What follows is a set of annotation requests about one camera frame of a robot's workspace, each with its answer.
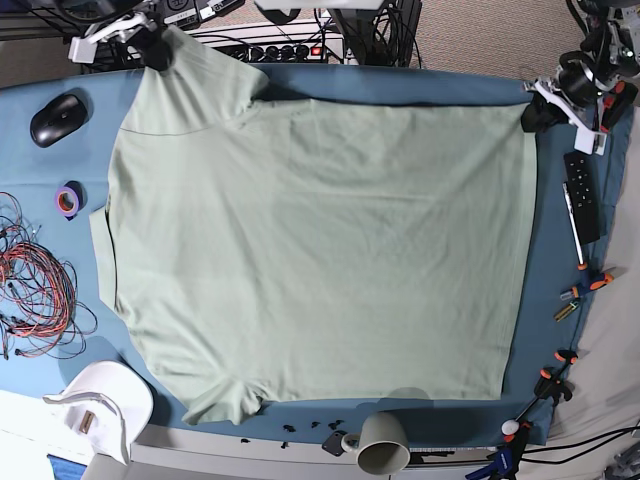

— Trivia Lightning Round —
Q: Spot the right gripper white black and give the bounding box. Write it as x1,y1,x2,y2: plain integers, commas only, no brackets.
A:
68,10,173,71

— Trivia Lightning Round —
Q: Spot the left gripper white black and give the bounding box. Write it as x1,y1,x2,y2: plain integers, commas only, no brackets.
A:
521,52,609,155

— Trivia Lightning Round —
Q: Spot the light green T-shirt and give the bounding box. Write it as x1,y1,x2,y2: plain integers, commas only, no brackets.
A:
90,28,537,425

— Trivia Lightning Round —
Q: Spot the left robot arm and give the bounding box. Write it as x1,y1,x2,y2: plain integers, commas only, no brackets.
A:
521,1,639,155

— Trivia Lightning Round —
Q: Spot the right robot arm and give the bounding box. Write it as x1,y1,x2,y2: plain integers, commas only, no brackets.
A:
24,0,173,73

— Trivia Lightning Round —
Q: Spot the black remote control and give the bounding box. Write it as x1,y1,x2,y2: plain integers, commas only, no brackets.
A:
564,151,600,245

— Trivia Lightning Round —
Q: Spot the black orange clamp upper right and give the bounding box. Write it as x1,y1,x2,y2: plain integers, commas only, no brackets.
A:
599,81,638,133

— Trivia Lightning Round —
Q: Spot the black orange clamp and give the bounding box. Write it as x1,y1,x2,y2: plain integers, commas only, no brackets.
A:
515,349,578,423
599,81,638,133

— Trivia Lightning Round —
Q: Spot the black computer mouse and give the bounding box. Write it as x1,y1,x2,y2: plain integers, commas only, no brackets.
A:
29,93,88,148

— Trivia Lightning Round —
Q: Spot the blue table cloth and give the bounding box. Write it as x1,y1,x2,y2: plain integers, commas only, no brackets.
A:
0,63,635,449

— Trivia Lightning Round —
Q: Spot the black power strip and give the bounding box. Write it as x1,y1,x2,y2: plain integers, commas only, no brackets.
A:
216,44,328,64

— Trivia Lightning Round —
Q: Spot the white pen orange tip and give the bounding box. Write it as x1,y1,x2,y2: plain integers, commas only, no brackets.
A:
562,182,587,271

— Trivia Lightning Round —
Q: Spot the purple tape roll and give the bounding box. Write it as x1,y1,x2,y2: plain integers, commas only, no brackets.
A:
55,181,85,221

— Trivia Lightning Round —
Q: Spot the orange blue screwdriver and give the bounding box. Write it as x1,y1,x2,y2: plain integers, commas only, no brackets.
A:
560,270,614,300

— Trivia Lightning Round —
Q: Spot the black orange clamp lower right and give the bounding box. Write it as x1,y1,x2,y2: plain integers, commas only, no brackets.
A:
515,349,578,423

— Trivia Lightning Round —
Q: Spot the white ball knob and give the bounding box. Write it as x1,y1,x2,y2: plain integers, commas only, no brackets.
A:
501,419,520,436

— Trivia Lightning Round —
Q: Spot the blue black clamp bottom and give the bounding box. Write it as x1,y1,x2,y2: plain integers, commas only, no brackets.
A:
465,421,532,480

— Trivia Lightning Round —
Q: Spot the white baseball cap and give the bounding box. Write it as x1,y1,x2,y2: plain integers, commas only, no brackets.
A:
42,360,154,465

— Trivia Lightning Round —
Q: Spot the grey-green ceramic mug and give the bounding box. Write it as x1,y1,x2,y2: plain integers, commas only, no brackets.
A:
340,412,411,476

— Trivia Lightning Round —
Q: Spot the orange and black wire bundle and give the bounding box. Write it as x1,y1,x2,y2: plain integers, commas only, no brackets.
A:
0,191,99,361

